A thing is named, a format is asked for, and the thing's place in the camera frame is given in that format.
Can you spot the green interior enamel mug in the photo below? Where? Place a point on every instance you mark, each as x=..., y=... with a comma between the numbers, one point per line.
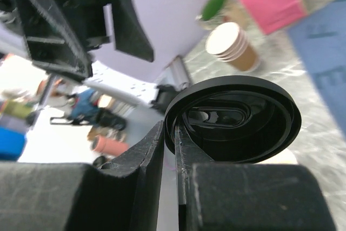
x=214, y=13

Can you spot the stack of brown paper cups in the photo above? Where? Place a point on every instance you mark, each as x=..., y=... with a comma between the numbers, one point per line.
x=229, y=43

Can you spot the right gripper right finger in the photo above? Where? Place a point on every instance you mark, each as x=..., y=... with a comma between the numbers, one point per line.
x=186, y=154

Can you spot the black plastic cup lid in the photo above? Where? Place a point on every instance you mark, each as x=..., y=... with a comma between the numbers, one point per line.
x=239, y=119

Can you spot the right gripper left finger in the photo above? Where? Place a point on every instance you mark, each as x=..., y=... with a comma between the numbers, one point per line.
x=127, y=188

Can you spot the blue alphabet cloth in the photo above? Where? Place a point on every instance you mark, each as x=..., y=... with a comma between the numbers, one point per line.
x=320, y=43

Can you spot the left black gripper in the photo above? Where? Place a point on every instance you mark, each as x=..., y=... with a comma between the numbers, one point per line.
x=59, y=35

